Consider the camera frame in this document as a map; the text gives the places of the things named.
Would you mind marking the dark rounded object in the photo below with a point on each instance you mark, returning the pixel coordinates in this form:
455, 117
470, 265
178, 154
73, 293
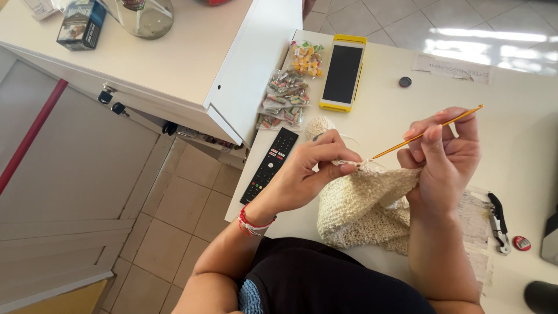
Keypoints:
542, 297

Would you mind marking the yellow and white payment terminal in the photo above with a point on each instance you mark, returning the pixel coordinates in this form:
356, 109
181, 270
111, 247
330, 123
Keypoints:
342, 74

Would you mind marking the white paper slip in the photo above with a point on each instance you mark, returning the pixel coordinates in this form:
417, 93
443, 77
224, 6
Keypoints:
41, 8

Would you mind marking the white counter cabinet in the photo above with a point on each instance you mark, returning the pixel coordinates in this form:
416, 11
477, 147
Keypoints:
174, 56

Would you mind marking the dark grey device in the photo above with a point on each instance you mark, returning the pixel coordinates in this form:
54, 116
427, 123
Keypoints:
551, 242

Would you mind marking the paper receipt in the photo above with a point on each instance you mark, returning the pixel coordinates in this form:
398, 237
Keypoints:
475, 222

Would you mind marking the black bottle cap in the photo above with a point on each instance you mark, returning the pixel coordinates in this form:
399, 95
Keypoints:
405, 82

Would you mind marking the black remote control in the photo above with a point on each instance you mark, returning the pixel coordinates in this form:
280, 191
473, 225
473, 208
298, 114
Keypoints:
270, 165

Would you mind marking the cream yarn ball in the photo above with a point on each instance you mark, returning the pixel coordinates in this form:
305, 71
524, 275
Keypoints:
318, 127

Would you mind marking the cream crocheted fabric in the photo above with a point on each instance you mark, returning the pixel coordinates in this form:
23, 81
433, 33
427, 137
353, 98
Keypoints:
366, 209

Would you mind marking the person's black shirt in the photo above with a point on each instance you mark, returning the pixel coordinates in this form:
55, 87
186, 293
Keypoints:
331, 283

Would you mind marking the bag of yellow candies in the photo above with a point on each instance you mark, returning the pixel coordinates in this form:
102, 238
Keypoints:
306, 59

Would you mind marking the person's right hand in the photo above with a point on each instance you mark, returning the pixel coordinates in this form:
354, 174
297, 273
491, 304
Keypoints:
453, 161

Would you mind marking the yellow cardboard box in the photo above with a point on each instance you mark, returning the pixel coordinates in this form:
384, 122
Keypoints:
61, 301

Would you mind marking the blue crocheted piece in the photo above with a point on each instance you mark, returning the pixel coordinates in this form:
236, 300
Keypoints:
250, 298

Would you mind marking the cigarette pack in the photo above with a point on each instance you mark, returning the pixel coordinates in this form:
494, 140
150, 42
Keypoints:
80, 24

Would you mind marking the red bottle cap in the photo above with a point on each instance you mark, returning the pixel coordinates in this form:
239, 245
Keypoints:
521, 243

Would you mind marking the clear glass jar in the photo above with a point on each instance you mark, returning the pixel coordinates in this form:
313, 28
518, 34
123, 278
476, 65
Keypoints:
144, 17

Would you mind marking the black corkscrew bottle opener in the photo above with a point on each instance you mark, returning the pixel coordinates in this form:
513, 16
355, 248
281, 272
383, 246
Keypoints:
499, 222

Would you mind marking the taped paper label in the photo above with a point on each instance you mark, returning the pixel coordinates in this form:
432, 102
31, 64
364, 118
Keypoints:
453, 69

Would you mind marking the person's left hand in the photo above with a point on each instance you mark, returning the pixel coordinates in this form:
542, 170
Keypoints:
296, 174

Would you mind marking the bag of striped candies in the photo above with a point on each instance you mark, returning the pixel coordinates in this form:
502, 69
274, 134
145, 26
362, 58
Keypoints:
281, 117
287, 89

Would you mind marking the orange crochet hook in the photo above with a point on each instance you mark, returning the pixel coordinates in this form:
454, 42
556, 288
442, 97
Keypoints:
394, 148

